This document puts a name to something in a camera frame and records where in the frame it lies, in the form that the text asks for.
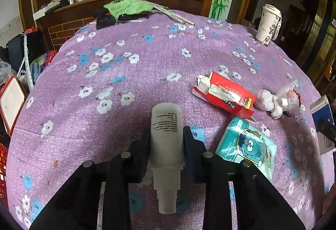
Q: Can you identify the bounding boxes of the long bamboo sticks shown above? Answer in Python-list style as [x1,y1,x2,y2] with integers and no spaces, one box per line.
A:
[113,0,195,25]

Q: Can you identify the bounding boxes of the black wallet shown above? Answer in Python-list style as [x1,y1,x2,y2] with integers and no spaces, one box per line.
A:
[93,8,120,30]

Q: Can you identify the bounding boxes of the teal tissue packet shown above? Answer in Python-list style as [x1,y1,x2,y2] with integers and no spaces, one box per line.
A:
[215,117,277,180]

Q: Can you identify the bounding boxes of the white cartoon cup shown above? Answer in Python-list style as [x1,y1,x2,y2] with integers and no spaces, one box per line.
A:
[256,4,282,45]

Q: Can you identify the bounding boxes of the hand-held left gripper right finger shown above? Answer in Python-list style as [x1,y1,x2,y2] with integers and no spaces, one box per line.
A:
[183,126,307,230]

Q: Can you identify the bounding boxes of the red framed white box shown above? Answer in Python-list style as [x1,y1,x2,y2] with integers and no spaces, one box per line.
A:
[0,75,28,136]

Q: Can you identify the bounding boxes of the dark tote bag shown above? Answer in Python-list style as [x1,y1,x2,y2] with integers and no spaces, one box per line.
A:
[7,32,45,73]

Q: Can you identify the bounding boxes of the white plastic bag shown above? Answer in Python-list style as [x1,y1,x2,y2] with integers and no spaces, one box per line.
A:
[276,79,302,115]

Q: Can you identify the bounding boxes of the clear plastic bag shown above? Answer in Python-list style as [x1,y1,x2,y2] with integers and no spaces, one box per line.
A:
[0,61,16,84]

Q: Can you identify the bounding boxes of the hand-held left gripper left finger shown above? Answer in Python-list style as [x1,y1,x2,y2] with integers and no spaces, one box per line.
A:
[29,129,153,230]

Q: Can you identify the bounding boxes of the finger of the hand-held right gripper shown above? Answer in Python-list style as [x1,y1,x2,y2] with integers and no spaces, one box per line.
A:
[316,119,336,144]

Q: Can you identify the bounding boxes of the blue and white medicine box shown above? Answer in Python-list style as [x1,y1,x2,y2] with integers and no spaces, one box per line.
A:
[310,94,336,156]

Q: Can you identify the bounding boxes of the white plastic bottle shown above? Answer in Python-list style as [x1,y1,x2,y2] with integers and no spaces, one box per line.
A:
[149,103,184,215]

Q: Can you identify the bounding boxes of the green cloth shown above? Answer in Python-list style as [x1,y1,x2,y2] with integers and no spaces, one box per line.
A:
[104,0,154,22]

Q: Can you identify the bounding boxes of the white flat box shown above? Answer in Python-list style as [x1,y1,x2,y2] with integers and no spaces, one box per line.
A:
[33,0,62,21]

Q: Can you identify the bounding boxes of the blue and red bag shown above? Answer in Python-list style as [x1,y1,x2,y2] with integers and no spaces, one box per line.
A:
[30,50,57,81]

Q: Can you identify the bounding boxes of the torn red box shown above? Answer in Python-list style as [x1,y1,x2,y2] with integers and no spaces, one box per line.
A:
[192,72,256,118]

